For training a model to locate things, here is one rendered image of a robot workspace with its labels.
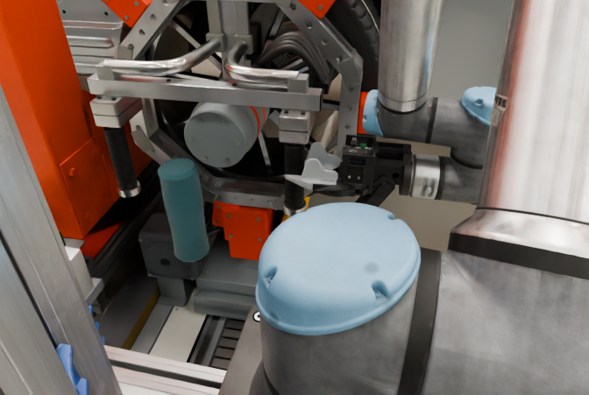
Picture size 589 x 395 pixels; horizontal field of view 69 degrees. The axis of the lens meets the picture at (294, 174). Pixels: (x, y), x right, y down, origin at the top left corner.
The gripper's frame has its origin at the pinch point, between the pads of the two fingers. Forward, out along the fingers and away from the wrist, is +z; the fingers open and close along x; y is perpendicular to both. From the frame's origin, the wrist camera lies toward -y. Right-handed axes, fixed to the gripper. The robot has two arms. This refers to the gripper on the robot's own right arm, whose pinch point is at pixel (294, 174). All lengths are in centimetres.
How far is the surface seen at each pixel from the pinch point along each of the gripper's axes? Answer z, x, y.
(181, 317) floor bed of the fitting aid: 42, -21, -75
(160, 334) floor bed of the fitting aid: 46, -14, -75
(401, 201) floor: -34, -110, -82
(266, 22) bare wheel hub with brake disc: 21, -69, 10
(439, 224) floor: -50, -96, -82
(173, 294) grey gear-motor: 47, -28, -72
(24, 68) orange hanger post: 56, -8, 14
